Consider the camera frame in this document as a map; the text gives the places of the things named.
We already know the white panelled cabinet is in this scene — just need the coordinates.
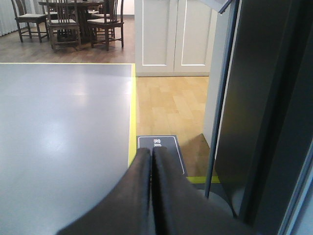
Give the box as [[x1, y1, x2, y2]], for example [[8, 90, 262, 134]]
[[134, 0, 218, 77]]

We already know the dark floor sign sticker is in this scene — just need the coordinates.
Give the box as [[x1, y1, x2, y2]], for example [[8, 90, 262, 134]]
[[137, 135, 188, 176]]

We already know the dark wooden dining chair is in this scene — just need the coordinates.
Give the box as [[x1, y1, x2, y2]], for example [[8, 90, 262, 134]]
[[11, 0, 49, 43]]

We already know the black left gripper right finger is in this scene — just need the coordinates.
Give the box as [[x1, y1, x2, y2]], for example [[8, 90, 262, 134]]
[[152, 147, 254, 235]]

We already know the dark wooden dining table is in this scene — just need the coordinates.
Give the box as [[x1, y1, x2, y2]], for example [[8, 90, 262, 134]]
[[39, 0, 106, 46]]

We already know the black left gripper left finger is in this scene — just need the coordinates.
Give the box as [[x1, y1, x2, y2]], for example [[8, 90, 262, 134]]
[[57, 148, 151, 235]]

